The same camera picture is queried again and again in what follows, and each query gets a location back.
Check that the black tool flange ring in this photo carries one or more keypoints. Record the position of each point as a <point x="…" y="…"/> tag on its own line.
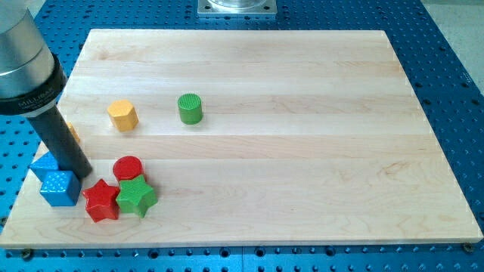
<point x="32" y="102"/>

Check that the red cylinder block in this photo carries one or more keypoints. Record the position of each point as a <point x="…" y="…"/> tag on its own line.
<point x="127" y="168"/>

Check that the red star block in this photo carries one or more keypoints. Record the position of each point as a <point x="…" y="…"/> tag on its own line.
<point x="100" y="201"/>

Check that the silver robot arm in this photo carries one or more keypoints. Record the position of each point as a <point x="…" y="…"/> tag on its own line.
<point x="32" y="78"/>

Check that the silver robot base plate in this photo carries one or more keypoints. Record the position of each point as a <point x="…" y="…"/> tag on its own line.
<point x="236" y="7"/>

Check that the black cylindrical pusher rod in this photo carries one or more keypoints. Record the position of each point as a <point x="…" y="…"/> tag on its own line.
<point x="55" y="134"/>

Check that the green star block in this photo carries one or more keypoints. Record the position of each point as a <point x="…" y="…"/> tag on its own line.
<point x="136" y="196"/>

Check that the left board clamp screw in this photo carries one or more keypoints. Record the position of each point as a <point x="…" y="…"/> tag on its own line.
<point x="26" y="254"/>

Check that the yellow hexagon block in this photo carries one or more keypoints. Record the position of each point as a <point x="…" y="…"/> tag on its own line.
<point x="123" y="115"/>

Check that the board clamp screw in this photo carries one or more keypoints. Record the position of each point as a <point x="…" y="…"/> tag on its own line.
<point x="26" y="254"/>
<point x="468" y="247"/>

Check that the right board clamp screw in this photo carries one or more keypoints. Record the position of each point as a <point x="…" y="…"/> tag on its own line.
<point x="468" y="247"/>

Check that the blue cube block front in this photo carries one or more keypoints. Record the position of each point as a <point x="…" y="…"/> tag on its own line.
<point x="60" y="188"/>

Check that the yellow block behind rod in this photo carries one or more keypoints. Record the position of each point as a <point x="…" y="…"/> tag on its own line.
<point x="73" y="132"/>

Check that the light wooden board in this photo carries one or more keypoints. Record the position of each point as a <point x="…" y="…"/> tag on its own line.
<point x="307" y="138"/>

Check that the green cylinder block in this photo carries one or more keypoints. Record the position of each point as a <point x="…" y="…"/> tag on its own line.
<point x="190" y="108"/>

